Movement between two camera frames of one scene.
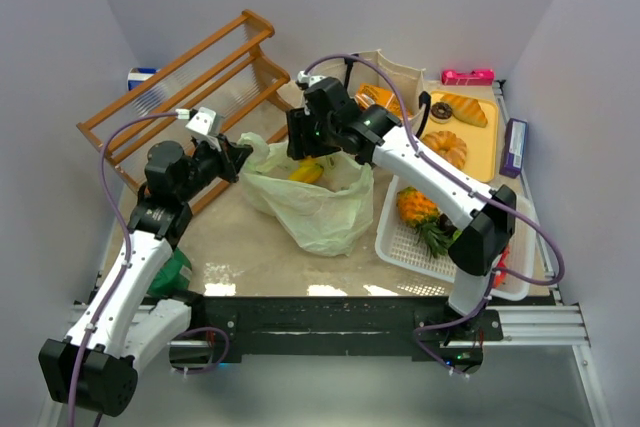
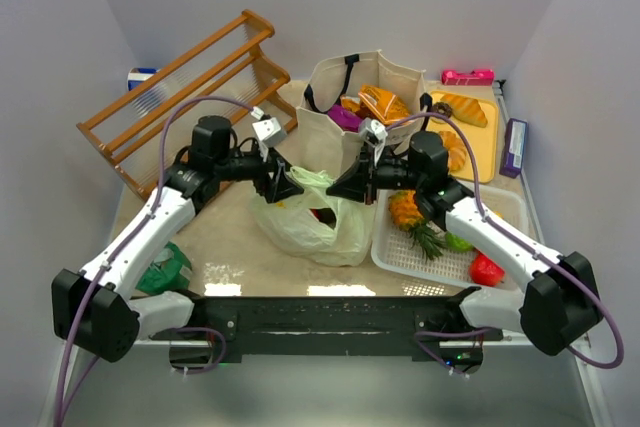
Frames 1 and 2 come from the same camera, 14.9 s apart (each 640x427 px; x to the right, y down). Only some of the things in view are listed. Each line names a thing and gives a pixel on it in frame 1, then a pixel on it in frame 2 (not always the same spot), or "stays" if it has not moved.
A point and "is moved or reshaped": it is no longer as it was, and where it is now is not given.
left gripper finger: [234, 155] → [283, 186]
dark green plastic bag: [175, 276] stays
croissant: [466, 109] stays
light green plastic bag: [324, 201] is moved or reshaped
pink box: [468, 77] stays
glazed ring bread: [447, 144] stays
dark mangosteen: [446, 224] is moved or reshaped
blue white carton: [136, 75] stays
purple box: [513, 148] stays
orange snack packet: [372, 94] stays
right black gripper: [302, 134] → [370, 180]
